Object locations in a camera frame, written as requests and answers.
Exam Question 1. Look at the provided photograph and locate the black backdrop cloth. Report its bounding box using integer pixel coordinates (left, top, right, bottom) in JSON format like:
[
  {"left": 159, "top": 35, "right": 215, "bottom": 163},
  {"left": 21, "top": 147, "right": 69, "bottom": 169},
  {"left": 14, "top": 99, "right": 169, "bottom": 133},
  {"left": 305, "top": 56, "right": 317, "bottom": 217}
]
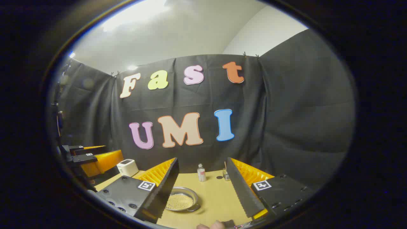
[{"left": 56, "top": 29, "right": 356, "bottom": 191}]

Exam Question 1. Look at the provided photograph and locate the pile of pale soybeans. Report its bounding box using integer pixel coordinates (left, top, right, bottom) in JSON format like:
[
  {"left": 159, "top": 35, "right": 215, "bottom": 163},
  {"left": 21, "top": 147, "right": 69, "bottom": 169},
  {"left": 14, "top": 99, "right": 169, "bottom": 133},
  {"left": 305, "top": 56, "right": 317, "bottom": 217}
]
[{"left": 166, "top": 193, "right": 194, "bottom": 210}]

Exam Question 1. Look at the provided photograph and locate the steel pot with black handle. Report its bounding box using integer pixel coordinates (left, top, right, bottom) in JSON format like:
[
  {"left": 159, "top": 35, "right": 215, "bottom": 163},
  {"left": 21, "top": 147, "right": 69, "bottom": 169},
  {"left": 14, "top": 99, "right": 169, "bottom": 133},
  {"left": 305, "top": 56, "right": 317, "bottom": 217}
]
[{"left": 165, "top": 187, "right": 201, "bottom": 212}]

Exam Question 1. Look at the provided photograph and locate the white toaster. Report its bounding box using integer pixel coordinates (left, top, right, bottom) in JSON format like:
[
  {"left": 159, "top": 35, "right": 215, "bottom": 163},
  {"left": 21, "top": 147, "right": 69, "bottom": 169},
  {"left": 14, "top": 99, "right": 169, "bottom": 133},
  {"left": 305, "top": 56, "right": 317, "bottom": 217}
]
[{"left": 116, "top": 159, "right": 139, "bottom": 177}]

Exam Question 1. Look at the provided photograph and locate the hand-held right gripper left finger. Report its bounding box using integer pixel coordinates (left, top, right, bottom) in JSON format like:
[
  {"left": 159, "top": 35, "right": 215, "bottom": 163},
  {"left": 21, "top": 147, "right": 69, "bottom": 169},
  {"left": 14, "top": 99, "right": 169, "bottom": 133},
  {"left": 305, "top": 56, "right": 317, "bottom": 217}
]
[{"left": 95, "top": 157, "right": 180, "bottom": 224}]

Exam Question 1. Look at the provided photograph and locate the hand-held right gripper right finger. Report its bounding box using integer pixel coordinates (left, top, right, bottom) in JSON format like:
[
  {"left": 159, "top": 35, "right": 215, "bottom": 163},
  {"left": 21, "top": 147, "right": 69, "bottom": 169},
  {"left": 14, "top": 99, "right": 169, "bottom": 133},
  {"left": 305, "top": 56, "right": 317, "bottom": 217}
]
[{"left": 226, "top": 157, "right": 316, "bottom": 221}]

